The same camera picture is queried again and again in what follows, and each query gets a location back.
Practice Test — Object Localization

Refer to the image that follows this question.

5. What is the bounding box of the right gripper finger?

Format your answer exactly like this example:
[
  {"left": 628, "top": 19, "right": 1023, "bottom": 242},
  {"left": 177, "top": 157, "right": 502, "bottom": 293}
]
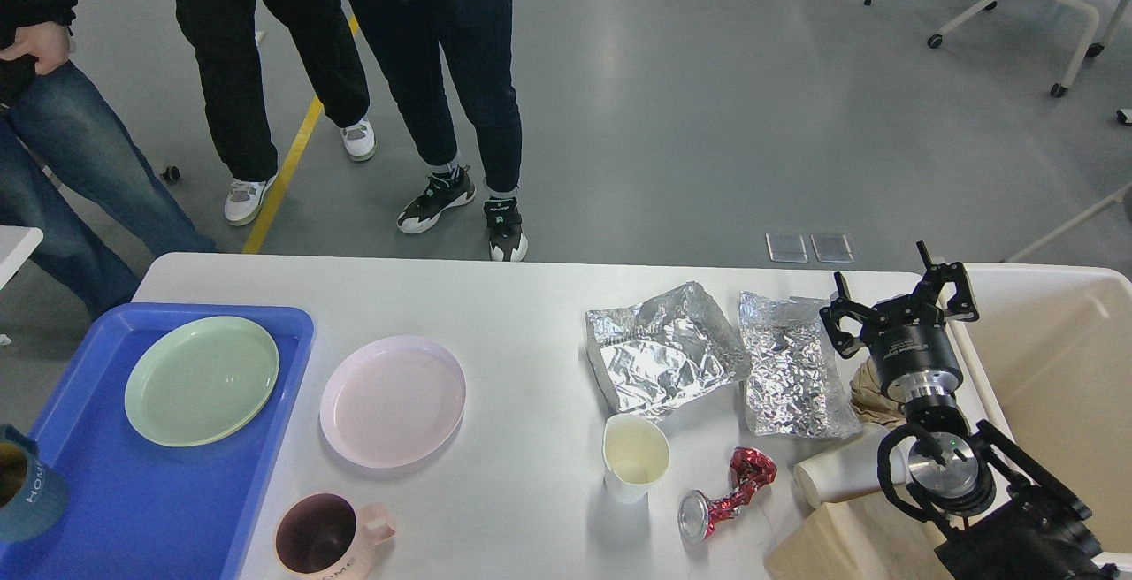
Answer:
[
  {"left": 902, "top": 240, "right": 979, "bottom": 329},
  {"left": 818, "top": 271, "right": 885, "bottom": 359}
]

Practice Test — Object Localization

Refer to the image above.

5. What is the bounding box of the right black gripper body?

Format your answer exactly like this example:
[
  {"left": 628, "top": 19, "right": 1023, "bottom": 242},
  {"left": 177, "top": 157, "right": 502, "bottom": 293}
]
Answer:
[{"left": 861, "top": 315, "right": 963, "bottom": 404}]

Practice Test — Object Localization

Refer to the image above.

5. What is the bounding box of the pink mug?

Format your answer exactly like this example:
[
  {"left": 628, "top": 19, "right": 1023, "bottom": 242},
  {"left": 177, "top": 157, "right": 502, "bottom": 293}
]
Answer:
[{"left": 274, "top": 492, "right": 398, "bottom": 579}]

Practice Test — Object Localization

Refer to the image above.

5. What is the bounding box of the dark teal mug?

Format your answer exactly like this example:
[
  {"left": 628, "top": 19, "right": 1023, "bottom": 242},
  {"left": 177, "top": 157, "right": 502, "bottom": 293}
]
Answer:
[{"left": 1, "top": 424, "right": 69, "bottom": 541}]

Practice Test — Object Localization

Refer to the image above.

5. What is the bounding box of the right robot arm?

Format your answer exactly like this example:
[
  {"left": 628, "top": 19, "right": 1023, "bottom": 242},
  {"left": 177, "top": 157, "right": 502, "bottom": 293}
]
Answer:
[{"left": 820, "top": 242, "right": 1120, "bottom": 579}]

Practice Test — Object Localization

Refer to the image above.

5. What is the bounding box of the crumpled brown paper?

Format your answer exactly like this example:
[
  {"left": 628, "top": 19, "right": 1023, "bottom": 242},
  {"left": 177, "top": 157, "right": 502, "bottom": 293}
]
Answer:
[{"left": 850, "top": 357, "right": 906, "bottom": 430}]

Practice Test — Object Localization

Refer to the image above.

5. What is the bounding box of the narrow crumpled foil sheet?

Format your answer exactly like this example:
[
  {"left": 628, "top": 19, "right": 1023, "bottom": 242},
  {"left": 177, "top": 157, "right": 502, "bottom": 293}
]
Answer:
[{"left": 738, "top": 293, "right": 861, "bottom": 440}]

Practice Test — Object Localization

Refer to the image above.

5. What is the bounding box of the right floor plate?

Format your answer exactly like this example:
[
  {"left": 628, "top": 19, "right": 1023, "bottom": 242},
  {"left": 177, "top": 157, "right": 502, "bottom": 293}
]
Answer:
[{"left": 811, "top": 233, "right": 854, "bottom": 264}]

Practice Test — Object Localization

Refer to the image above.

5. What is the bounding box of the floor plate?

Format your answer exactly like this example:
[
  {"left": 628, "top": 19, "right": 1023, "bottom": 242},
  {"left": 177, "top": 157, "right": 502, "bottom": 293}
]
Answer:
[
  {"left": 765, "top": 233, "right": 809, "bottom": 264},
  {"left": 811, "top": 233, "right": 854, "bottom": 264}
]

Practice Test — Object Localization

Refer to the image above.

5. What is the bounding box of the beige plastic bin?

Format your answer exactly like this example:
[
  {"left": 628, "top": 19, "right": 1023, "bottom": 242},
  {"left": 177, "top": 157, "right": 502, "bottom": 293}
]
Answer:
[{"left": 952, "top": 264, "right": 1131, "bottom": 577}]

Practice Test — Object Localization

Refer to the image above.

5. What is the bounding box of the left floor plate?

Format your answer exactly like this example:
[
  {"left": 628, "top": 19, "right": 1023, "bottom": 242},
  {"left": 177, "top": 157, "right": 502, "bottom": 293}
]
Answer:
[{"left": 765, "top": 233, "right": 809, "bottom": 264}]

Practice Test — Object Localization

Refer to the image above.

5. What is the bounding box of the lying white paper cup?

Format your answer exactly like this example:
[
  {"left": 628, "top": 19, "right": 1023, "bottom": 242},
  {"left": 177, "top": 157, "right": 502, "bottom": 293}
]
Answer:
[{"left": 792, "top": 424, "right": 890, "bottom": 510}]

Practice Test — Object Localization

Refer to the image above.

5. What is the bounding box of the large crumpled foil sheet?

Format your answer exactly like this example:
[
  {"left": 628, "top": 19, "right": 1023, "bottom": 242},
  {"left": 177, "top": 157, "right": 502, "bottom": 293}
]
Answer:
[{"left": 584, "top": 281, "right": 751, "bottom": 420}]

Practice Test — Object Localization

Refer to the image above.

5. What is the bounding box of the crushed red can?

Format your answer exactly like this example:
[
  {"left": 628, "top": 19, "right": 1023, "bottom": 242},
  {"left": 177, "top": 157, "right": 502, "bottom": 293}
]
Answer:
[{"left": 677, "top": 446, "right": 777, "bottom": 543}]

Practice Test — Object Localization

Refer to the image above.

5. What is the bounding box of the upright white paper cup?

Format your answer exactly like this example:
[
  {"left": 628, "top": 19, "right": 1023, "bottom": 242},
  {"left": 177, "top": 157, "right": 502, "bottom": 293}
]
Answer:
[{"left": 602, "top": 413, "right": 670, "bottom": 504}]

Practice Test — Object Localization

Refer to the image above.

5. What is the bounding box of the pink plate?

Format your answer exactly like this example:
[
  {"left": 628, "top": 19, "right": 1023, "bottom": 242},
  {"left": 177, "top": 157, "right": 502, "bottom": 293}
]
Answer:
[{"left": 319, "top": 335, "right": 468, "bottom": 469}]

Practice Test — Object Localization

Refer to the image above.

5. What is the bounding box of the person in dark jeans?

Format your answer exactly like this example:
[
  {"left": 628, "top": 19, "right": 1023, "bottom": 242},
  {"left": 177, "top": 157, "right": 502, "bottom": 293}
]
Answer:
[{"left": 349, "top": 0, "right": 529, "bottom": 262}]

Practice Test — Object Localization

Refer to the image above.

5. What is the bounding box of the green plate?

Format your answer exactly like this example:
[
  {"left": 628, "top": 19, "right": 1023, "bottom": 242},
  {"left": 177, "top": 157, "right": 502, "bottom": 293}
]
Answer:
[{"left": 125, "top": 316, "right": 278, "bottom": 447}]

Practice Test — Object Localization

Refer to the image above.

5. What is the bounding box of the blue plastic tray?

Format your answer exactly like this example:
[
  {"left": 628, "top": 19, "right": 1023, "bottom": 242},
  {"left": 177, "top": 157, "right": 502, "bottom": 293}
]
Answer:
[{"left": 1, "top": 302, "right": 315, "bottom": 579}]

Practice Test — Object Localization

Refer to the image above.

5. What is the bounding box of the person in grey sweater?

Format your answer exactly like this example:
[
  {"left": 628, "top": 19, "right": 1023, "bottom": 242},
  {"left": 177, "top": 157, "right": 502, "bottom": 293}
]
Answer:
[{"left": 174, "top": 0, "right": 376, "bottom": 225}]

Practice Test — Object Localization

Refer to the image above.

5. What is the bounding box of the person in blue jeans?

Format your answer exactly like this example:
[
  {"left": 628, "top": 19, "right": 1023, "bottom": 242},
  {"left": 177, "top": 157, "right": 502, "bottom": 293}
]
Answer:
[{"left": 1, "top": 0, "right": 216, "bottom": 318}]

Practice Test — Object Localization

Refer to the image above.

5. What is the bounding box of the white side table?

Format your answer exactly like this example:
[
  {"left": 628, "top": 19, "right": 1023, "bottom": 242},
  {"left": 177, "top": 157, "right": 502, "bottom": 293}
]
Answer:
[{"left": 0, "top": 225, "right": 43, "bottom": 287}]

